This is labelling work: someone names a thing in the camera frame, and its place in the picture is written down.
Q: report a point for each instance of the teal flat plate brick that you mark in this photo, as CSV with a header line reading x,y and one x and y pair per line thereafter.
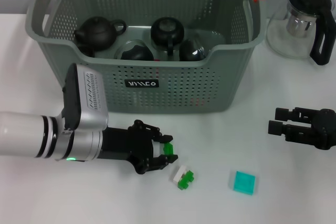
x,y
244,182

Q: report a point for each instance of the glass teapot black lid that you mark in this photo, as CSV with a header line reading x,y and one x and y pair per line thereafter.
x,y
321,37

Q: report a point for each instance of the dark green building brick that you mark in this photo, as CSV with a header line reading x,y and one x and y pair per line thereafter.
x,y
168,149

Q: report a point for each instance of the white long building brick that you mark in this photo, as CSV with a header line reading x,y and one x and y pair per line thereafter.
x,y
179,172

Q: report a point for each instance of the black clay teapot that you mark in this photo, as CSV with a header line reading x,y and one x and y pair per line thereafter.
x,y
98,33

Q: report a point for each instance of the glass teacup black base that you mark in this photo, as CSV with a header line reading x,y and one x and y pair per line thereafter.
x,y
166,33
191,51
136,52

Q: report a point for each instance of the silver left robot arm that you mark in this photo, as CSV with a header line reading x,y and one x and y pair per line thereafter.
x,y
52,137

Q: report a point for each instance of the green car-shaped brick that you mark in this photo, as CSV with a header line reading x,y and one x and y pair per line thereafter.
x,y
186,180

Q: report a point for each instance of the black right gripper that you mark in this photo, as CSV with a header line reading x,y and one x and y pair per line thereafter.
x,y
326,129

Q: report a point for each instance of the grey perforated storage bin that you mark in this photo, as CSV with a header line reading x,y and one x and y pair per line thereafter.
x,y
183,90

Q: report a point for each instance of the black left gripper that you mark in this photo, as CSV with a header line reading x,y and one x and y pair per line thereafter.
x,y
126,145

